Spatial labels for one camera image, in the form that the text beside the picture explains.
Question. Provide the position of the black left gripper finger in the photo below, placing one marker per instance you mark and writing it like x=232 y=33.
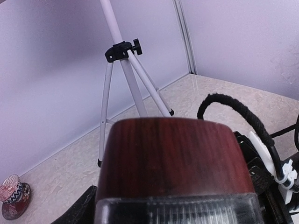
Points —
x=82 y=211

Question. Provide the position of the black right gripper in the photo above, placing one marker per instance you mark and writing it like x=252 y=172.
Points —
x=270 y=195

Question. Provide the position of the clear plastic metronome cover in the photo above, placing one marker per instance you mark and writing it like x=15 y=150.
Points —
x=213 y=209

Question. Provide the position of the brown wooden metronome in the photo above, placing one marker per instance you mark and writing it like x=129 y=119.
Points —
x=172 y=157

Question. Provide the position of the dark round saucer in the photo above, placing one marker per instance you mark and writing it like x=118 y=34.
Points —
x=12 y=211

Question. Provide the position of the patterned ceramic bowl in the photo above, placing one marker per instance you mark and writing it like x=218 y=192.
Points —
x=11 y=189

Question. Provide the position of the right aluminium frame post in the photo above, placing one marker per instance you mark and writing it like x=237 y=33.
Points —
x=185 y=36

